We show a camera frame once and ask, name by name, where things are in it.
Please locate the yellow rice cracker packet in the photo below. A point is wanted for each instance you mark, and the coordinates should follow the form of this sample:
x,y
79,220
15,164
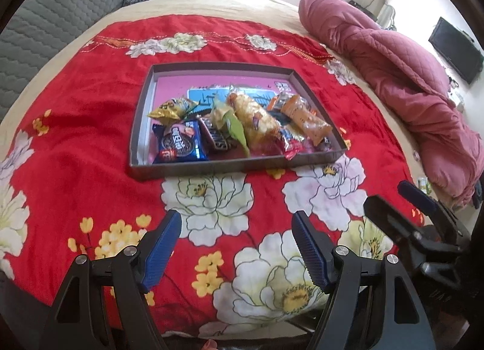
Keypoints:
x,y
261,129

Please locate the red floral blanket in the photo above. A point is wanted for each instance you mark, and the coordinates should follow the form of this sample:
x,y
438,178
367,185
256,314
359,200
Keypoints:
x,y
65,187

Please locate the black television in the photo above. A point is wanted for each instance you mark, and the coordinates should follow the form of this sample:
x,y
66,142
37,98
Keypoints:
x,y
457,49

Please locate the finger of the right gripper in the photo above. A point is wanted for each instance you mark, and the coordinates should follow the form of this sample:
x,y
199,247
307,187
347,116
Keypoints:
x,y
441,216
404,234

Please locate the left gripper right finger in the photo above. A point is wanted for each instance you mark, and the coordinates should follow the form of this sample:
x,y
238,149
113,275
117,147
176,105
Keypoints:
x,y
337,274

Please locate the dark brown cake packet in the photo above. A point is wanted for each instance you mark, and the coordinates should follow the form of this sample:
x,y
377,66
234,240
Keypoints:
x,y
325,146

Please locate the red cow candy packet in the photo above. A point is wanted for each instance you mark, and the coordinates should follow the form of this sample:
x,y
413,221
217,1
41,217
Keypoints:
x,y
291,142

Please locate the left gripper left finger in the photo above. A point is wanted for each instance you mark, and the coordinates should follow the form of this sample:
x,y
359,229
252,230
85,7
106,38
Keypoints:
x,y
136,270

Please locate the grey quilted headboard cover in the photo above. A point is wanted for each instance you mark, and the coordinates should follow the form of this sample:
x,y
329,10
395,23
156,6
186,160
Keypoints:
x,y
38,31

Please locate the white chair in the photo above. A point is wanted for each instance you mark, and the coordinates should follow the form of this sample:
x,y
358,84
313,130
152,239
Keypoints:
x,y
383,14

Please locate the snickers bar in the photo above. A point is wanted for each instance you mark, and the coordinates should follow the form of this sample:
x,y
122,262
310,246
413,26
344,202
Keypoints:
x,y
214,138

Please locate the green candy packet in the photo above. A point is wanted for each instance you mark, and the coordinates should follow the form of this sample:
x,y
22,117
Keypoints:
x,y
224,118

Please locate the pink quilted duvet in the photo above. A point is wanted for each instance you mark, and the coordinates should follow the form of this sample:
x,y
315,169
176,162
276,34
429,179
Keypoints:
x,y
412,83

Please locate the blue oreo cookie packet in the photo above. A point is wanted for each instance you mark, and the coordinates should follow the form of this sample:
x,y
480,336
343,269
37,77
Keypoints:
x,y
179,142

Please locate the yellow blue egg snack packet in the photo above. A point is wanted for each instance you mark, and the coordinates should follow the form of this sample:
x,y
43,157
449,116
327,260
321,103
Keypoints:
x,y
172,110

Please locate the shallow pink cardboard box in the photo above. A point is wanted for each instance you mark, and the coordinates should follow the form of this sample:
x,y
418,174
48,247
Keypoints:
x,y
203,81

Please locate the orange clear pastry packet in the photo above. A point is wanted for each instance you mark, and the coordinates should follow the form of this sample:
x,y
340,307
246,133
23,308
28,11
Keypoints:
x,y
278,101

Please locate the beige bread packet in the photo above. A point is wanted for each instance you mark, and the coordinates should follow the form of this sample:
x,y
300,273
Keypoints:
x,y
314,127

